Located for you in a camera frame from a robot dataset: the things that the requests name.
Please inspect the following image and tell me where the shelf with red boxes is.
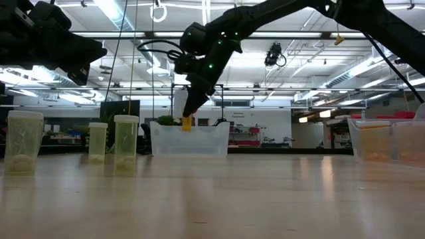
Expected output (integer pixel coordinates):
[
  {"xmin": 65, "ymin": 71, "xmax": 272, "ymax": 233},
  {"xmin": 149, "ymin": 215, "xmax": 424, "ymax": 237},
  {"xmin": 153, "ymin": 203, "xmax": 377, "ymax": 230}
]
[{"xmin": 228, "ymin": 125, "xmax": 263, "ymax": 147}]

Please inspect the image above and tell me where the small potted succulent plant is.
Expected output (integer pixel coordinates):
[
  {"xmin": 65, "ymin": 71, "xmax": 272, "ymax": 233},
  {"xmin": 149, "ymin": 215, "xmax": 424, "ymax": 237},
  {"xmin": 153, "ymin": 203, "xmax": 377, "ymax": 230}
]
[{"xmin": 157, "ymin": 115, "xmax": 183, "ymax": 127}]

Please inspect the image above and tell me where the LED light strip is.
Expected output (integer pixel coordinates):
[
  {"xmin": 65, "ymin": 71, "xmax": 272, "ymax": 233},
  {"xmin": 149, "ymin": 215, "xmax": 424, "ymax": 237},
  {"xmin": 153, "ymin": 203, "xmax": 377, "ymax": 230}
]
[
  {"xmin": 329, "ymin": 32, "xmax": 368, "ymax": 39},
  {"xmin": 77, "ymin": 32, "xmax": 147, "ymax": 38},
  {"xmin": 250, "ymin": 31, "xmax": 323, "ymax": 38},
  {"xmin": 153, "ymin": 31, "xmax": 183, "ymax": 38}
]

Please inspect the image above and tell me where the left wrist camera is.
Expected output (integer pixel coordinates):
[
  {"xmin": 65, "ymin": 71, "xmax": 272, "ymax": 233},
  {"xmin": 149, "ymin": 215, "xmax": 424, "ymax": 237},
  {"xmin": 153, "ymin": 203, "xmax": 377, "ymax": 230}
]
[{"xmin": 11, "ymin": 0, "xmax": 72, "ymax": 31}]

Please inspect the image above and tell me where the white pillar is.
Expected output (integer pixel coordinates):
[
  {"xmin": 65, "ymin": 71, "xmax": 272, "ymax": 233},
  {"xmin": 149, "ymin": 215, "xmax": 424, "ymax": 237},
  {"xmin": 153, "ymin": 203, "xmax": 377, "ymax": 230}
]
[{"xmin": 173, "ymin": 89, "xmax": 189, "ymax": 118}]

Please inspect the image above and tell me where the white cable ring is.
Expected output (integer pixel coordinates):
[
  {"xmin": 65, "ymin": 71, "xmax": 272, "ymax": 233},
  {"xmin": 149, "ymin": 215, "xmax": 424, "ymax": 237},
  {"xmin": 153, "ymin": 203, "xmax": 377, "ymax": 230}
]
[{"xmin": 149, "ymin": 1, "xmax": 168, "ymax": 24}]

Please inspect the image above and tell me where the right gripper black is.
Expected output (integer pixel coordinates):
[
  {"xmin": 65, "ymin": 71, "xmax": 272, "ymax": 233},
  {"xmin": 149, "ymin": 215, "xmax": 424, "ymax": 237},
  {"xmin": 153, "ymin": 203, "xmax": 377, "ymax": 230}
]
[{"xmin": 183, "ymin": 70, "xmax": 220, "ymax": 117}]

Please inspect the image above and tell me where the clear plastic bin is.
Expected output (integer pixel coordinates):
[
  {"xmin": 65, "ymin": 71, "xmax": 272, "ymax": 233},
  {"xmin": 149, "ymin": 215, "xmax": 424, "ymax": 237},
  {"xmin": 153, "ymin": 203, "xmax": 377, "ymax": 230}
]
[
  {"xmin": 347, "ymin": 118, "xmax": 425, "ymax": 168},
  {"xmin": 149, "ymin": 120, "xmax": 231, "ymax": 158}
]

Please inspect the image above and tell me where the thin black hanging cable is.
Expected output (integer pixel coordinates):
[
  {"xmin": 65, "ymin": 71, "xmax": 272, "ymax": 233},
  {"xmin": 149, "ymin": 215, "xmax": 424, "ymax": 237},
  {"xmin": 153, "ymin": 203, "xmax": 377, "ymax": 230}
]
[{"xmin": 104, "ymin": 0, "xmax": 129, "ymax": 102}]

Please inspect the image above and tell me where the small orange pill bottle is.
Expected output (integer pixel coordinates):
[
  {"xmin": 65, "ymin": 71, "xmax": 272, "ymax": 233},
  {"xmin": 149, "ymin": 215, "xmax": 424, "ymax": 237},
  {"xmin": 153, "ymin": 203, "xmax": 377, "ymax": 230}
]
[{"xmin": 181, "ymin": 115, "xmax": 193, "ymax": 132}]

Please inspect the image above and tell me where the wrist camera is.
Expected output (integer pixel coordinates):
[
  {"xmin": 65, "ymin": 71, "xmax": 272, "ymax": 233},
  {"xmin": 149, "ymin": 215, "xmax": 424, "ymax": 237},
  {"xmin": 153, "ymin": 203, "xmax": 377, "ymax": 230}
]
[
  {"xmin": 173, "ymin": 52, "xmax": 195, "ymax": 76},
  {"xmin": 11, "ymin": 0, "xmax": 72, "ymax": 31}
]

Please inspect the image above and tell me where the black aluminium rig frame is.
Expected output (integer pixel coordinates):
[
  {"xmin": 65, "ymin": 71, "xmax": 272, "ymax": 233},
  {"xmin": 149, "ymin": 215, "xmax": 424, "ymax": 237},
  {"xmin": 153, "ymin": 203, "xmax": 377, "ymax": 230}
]
[{"xmin": 0, "ymin": 31, "xmax": 425, "ymax": 156}]

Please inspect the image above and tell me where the black overhead camera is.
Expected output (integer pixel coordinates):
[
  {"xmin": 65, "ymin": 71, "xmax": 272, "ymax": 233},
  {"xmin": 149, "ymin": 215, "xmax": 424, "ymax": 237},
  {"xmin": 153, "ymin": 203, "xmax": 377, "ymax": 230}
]
[{"xmin": 264, "ymin": 42, "xmax": 288, "ymax": 68}]

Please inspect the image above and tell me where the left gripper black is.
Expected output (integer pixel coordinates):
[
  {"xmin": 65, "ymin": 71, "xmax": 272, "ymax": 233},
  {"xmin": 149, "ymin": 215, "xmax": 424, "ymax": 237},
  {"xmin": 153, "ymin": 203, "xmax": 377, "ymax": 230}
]
[{"xmin": 19, "ymin": 29, "xmax": 108, "ymax": 86}]

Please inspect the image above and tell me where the black display panel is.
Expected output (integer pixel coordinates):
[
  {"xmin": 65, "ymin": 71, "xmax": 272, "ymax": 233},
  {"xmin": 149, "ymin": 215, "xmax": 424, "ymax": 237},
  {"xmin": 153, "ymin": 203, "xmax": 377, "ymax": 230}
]
[{"xmin": 100, "ymin": 100, "xmax": 141, "ymax": 147}]

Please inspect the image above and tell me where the pale green pill bottle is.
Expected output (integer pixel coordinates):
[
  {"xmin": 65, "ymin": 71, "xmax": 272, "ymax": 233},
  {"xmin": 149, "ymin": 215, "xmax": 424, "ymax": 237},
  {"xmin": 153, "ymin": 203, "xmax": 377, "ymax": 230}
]
[
  {"xmin": 88, "ymin": 122, "xmax": 109, "ymax": 163},
  {"xmin": 4, "ymin": 110, "xmax": 44, "ymax": 174},
  {"xmin": 113, "ymin": 114, "xmax": 140, "ymax": 172}
]

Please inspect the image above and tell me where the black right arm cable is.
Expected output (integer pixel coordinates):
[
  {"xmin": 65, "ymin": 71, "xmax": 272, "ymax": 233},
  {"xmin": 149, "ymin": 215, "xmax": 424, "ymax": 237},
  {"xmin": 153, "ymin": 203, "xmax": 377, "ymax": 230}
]
[{"xmin": 137, "ymin": 31, "xmax": 425, "ymax": 104}]

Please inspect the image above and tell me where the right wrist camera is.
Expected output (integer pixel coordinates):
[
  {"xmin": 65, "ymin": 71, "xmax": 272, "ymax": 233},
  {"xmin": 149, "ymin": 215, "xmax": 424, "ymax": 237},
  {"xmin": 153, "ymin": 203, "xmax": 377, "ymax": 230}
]
[{"xmin": 173, "ymin": 52, "xmax": 195, "ymax": 76}]

